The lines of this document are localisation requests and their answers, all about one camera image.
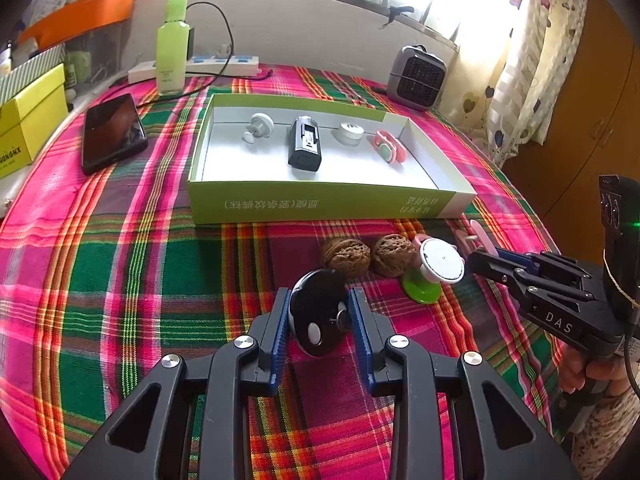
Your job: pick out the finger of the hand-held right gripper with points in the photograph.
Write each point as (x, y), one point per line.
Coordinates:
(520, 259)
(500, 267)

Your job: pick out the person's right hand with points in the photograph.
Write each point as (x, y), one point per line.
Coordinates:
(570, 372)

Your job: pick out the clear plastic tank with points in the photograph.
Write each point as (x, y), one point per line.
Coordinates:
(100, 55)

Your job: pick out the person's right forearm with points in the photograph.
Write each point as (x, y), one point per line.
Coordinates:
(610, 435)

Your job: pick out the light green bottle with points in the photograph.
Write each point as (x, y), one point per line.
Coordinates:
(172, 55)

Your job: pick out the green white striped box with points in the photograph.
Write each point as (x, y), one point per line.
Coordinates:
(30, 67)

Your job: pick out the white green suction mount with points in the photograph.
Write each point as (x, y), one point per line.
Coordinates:
(442, 262)

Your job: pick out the pink green plaid blanket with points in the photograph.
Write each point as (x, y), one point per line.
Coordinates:
(150, 285)

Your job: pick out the black round device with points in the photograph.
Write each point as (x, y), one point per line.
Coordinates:
(320, 300)

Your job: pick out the heart print curtain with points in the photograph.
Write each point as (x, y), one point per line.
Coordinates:
(530, 60)

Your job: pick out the pink grey clip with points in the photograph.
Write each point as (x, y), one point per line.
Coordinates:
(389, 149)

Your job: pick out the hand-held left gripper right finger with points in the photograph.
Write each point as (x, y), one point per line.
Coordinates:
(361, 340)

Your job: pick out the white blue power strip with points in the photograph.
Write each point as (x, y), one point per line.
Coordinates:
(225, 65)

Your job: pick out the black power adapter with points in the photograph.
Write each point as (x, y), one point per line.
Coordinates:
(192, 42)

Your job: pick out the small white jar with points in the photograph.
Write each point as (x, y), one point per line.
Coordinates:
(349, 134)

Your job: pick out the yellow green shoe box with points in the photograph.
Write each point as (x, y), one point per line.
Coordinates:
(30, 130)

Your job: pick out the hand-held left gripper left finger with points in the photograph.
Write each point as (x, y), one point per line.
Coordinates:
(281, 340)

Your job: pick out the brown walnut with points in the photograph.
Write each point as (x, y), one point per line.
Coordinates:
(345, 257)
(395, 255)

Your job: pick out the small grey heater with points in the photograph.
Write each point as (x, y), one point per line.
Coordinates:
(416, 77)

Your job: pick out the orange plastic container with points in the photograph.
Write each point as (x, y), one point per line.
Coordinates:
(85, 10)

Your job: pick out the green white cardboard box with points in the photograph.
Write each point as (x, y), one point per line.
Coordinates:
(300, 207)

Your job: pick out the black smartphone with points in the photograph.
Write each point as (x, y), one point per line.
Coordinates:
(114, 132)

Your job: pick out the brown wooden cabinet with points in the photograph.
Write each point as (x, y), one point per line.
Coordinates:
(590, 110)

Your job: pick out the small white knob mount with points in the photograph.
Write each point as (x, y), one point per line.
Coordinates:
(260, 124)

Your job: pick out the black battery charger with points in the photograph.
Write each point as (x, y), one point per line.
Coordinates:
(304, 145)

